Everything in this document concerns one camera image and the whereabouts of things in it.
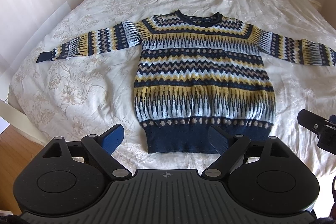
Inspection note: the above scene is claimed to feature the navy yellow patterned knit sweater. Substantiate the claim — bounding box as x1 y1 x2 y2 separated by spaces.
38 11 335 153

